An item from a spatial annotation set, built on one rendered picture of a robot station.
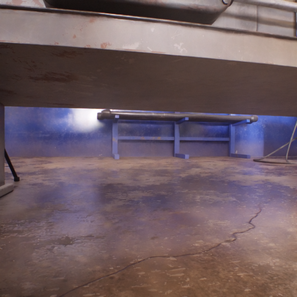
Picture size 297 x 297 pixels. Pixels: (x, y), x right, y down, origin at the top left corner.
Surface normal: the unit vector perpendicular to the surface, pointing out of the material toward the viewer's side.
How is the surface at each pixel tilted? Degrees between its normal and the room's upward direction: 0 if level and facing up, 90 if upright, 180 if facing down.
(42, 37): 90
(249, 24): 90
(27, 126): 90
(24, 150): 90
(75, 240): 0
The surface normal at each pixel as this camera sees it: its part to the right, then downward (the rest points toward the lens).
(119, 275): 0.01, -1.00
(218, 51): 0.19, 0.03
